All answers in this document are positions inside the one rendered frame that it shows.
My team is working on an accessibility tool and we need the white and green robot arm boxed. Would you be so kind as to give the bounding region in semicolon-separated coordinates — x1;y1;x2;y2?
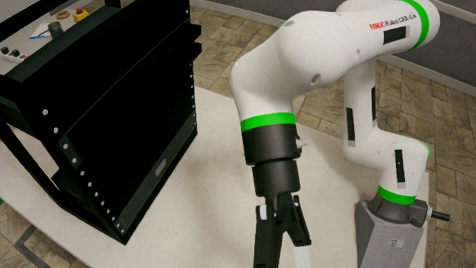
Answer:
229;0;450;228

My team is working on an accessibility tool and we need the black open-frame rack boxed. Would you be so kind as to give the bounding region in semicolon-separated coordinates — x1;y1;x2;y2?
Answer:
0;0;202;246

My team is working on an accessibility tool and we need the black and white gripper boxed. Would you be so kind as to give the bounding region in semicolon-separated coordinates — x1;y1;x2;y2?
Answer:
252;160;312;268

